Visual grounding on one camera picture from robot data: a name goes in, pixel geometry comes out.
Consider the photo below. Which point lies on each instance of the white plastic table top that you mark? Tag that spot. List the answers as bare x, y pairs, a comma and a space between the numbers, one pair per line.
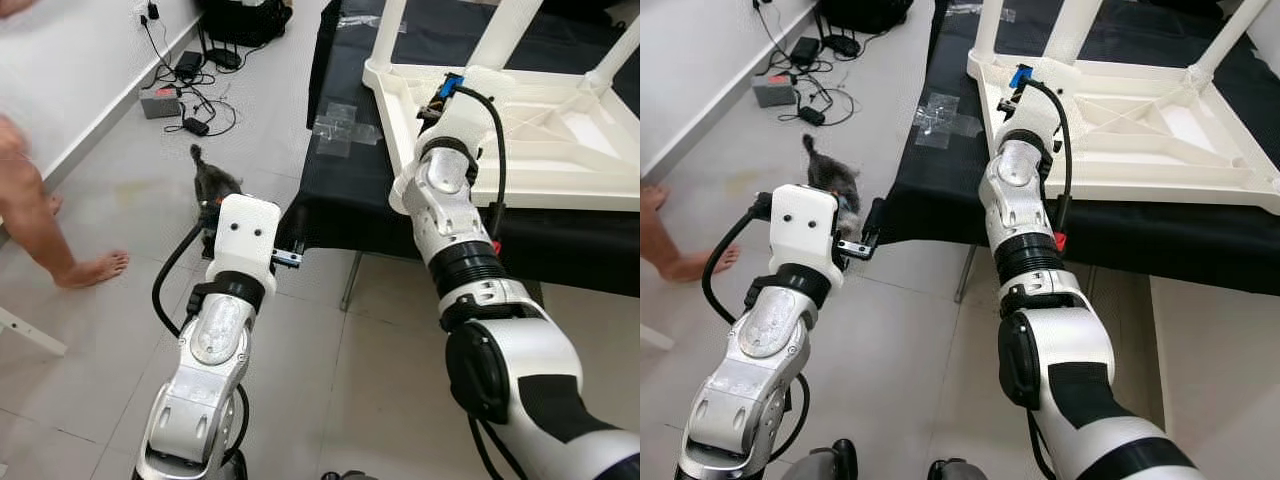
1150, 165
560, 160

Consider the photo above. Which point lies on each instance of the grey robot right leg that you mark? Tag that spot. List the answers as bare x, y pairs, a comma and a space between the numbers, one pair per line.
350, 475
958, 470

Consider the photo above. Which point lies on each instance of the clear tape strip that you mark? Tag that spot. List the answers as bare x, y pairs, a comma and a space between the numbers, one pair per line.
375, 22
980, 12

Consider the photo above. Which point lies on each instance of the grey robot left leg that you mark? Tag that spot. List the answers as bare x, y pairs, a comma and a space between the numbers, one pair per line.
820, 462

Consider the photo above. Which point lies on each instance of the white plastic table leg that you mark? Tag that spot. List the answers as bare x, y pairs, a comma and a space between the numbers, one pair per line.
1075, 30
990, 30
510, 30
1230, 40
618, 55
388, 35

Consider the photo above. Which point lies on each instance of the black open bag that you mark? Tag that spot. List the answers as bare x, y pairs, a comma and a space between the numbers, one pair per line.
865, 12
245, 20

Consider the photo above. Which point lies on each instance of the white wall socket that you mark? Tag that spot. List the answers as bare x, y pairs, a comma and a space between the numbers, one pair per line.
142, 12

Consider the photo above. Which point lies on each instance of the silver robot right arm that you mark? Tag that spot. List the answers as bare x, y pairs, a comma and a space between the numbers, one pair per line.
1070, 370
530, 370

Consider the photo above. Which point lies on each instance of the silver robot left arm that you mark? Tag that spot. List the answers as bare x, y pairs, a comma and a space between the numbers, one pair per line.
760, 370
210, 380

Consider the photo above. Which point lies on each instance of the grey box red label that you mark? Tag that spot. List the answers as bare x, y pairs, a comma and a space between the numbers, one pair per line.
775, 95
160, 103

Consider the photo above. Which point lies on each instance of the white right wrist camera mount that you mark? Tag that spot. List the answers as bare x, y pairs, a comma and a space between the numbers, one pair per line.
480, 105
1040, 115

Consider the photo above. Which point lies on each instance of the grey robot leg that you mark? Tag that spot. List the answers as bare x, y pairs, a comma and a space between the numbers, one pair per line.
958, 470
820, 462
350, 475

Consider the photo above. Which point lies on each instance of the white stool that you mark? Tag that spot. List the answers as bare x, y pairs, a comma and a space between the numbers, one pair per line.
35, 335
655, 338

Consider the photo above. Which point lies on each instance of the clear tape patch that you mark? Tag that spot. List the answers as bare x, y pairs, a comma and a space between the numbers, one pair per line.
345, 130
945, 120

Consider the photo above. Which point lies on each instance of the black router with antennas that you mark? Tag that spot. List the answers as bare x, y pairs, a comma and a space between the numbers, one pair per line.
225, 58
845, 45

